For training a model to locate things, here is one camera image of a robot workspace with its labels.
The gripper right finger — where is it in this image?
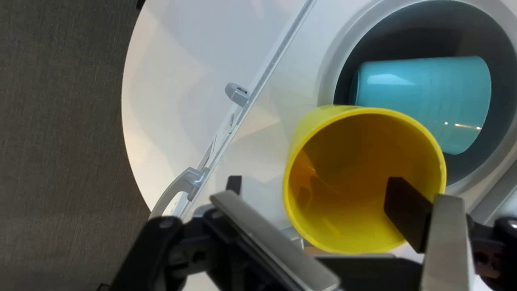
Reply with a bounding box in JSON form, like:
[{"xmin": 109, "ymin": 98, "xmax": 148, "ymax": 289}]
[{"xmin": 383, "ymin": 177, "xmax": 517, "ymax": 291}]

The teal plastic cup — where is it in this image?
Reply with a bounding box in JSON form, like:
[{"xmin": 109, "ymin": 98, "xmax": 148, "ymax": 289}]
[{"xmin": 349, "ymin": 56, "xmax": 492, "ymax": 155}]

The grey washer door handle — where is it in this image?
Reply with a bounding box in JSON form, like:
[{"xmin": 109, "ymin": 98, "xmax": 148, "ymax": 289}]
[{"xmin": 149, "ymin": 167, "xmax": 210, "ymax": 221}]

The round white washer door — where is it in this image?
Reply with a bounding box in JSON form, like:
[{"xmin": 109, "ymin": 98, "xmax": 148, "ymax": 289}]
[{"xmin": 121, "ymin": 0, "xmax": 316, "ymax": 227}]

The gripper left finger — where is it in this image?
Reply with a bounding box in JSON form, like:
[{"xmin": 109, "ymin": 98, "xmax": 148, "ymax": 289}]
[{"xmin": 97, "ymin": 175, "xmax": 342, "ymax": 291}]

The yellow-orange plastic cup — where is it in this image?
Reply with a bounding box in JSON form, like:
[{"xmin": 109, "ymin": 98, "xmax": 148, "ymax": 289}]
[{"xmin": 282, "ymin": 104, "xmax": 448, "ymax": 255}]

